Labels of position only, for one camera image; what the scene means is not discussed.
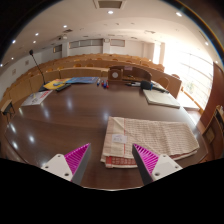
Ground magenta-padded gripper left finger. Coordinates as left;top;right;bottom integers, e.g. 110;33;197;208
41;142;92;186

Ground large bright window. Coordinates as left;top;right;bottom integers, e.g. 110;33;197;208
163;41;214;111

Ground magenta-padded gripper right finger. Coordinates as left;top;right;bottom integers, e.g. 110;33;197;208
131;143;184;186

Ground wooden shelf unit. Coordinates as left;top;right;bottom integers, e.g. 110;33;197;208
201;105;224;158

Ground square ceiling air vent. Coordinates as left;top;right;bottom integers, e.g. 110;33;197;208
93;0;127;10

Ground blue folder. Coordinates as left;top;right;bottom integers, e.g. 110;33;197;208
65;76;100;85

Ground yellow folder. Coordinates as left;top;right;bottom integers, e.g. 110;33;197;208
43;78;72;91

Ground rows of wooden lecture seats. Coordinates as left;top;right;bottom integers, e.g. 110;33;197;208
0;53;183;113

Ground beige checked towel red trim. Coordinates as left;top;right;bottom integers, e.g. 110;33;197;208
100;116;200;169

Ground black gooseneck microphone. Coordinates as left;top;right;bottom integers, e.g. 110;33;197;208
28;49;50;92

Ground black board eraser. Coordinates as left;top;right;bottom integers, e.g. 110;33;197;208
140;80;154;91

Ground wooden chair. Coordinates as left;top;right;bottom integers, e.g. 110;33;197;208
156;76;170;90

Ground white notebook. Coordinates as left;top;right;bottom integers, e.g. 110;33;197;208
143;88;182;109

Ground wooden desk organizer with clock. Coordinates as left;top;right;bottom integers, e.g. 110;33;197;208
107;65;153;83

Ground white printed paper sheet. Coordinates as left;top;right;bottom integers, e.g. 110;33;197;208
21;89;53;107

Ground black remote control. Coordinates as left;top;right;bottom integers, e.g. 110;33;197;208
55;83;72;93

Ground round ceiling lights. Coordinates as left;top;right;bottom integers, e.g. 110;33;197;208
11;9;184;46

